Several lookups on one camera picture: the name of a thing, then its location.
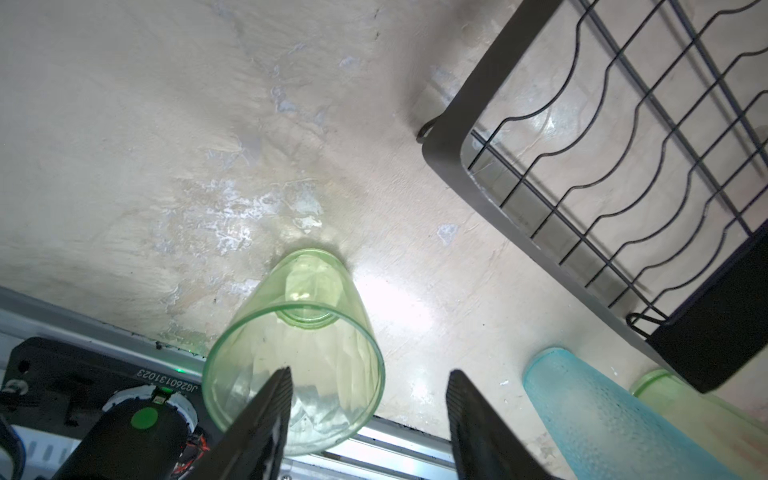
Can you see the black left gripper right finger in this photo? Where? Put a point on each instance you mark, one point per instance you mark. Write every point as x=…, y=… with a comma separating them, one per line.
x=483, y=446

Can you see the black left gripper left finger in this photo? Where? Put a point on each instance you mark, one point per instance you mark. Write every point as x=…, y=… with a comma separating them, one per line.
x=253, y=446

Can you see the teal frosted cup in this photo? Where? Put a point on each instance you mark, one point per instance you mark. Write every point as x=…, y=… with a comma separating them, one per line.
x=603, y=431

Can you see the green cup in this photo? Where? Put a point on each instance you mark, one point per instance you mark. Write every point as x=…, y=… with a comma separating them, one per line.
x=730, y=435
x=307, y=315

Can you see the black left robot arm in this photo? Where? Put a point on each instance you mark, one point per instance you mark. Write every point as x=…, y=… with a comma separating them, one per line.
x=144, y=439

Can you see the black two-tier dish rack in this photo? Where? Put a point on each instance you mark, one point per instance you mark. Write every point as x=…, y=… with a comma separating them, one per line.
x=622, y=145

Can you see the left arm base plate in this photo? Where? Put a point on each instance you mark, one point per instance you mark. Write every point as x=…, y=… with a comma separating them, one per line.
x=62, y=389

